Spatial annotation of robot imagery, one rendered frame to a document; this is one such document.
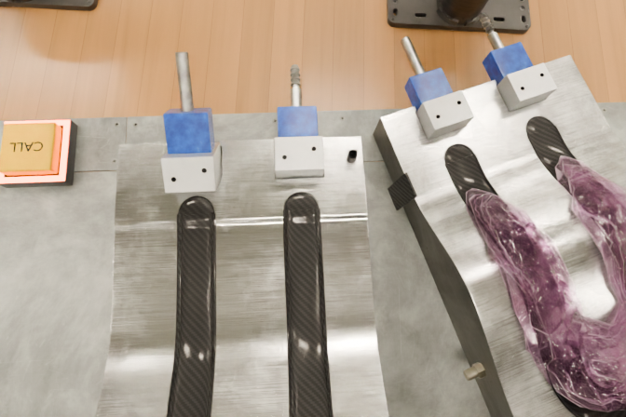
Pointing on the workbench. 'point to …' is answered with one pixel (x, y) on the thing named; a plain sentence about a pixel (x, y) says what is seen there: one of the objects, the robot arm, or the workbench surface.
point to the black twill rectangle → (401, 192)
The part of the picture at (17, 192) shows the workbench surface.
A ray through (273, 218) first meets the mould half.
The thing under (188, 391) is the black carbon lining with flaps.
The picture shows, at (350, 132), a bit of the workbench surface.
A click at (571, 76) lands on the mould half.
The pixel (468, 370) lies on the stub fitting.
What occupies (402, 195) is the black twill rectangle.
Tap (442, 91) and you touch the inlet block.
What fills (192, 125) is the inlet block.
